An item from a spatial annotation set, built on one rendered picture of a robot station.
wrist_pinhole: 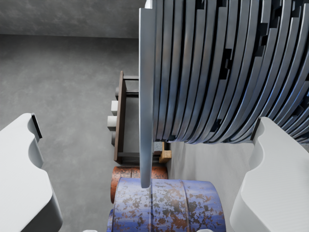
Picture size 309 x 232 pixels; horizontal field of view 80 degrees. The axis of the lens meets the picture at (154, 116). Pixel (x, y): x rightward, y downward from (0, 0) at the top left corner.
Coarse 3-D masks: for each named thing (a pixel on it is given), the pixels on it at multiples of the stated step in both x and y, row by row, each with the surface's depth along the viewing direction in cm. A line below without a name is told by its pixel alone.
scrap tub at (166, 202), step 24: (120, 192) 85; (144, 192) 86; (168, 192) 87; (192, 192) 88; (216, 192) 89; (120, 216) 78; (144, 216) 78; (168, 216) 79; (192, 216) 80; (216, 216) 81
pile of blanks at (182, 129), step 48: (192, 0) 14; (240, 0) 15; (288, 0) 15; (192, 48) 15; (240, 48) 15; (288, 48) 16; (192, 96) 17; (240, 96) 18; (288, 96) 18; (192, 144) 26
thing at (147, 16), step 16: (144, 16) 8; (144, 32) 8; (144, 48) 9; (144, 64) 9; (144, 80) 9; (144, 96) 9; (144, 112) 10; (144, 128) 10; (144, 144) 11; (144, 160) 12; (144, 176) 13
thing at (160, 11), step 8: (160, 0) 14; (160, 8) 15; (160, 16) 15; (160, 24) 15; (160, 32) 15; (160, 40) 15; (160, 48) 15; (160, 56) 16; (160, 64) 16; (160, 72) 16; (160, 80) 17
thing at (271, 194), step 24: (264, 120) 10; (264, 144) 8; (288, 144) 8; (264, 168) 7; (288, 168) 7; (240, 192) 6; (264, 192) 6; (288, 192) 6; (240, 216) 6; (264, 216) 6; (288, 216) 6
